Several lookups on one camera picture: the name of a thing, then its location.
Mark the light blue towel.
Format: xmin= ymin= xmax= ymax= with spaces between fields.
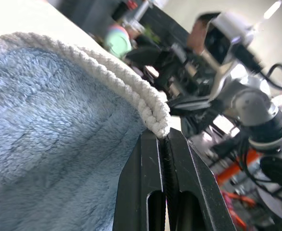
xmin=0 ymin=31 xmax=172 ymax=231

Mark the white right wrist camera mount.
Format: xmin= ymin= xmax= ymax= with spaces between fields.
xmin=203 ymin=11 xmax=256 ymax=103

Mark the orange frame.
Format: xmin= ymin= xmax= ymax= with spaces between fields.
xmin=215 ymin=148 xmax=261 ymax=185

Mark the dark-haired bystander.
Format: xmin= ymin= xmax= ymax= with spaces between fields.
xmin=187 ymin=12 xmax=222 ymax=55

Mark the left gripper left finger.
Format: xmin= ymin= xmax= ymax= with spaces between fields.
xmin=112 ymin=131 xmax=167 ymax=231

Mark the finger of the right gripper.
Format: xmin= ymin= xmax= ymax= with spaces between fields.
xmin=166 ymin=95 xmax=215 ymax=116
xmin=125 ymin=45 xmax=165 ymax=65

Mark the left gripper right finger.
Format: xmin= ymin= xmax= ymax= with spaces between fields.
xmin=163 ymin=127 xmax=237 ymax=231

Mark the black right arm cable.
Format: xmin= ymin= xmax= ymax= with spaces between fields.
xmin=236 ymin=44 xmax=282 ymax=91

